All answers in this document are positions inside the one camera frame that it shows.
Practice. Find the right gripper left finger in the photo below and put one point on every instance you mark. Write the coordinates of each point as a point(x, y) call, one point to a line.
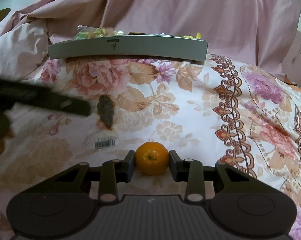
point(79, 178)

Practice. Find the floral quilt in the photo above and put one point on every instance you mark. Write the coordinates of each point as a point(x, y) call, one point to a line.
point(221, 110)

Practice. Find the clear cookie packet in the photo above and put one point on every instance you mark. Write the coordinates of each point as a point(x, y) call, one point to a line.
point(84, 32)

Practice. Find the dark dried snack packet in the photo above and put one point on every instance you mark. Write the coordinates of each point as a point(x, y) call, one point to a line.
point(105, 110)

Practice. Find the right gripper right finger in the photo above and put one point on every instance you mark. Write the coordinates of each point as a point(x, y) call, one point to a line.
point(195, 174)

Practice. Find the small orange mandarin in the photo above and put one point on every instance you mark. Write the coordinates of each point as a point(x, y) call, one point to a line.
point(152, 158)

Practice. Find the grey snack box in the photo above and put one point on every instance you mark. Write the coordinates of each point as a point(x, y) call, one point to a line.
point(138, 45)

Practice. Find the pink satin sheet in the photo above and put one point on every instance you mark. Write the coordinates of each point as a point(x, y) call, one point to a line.
point(258, 32)

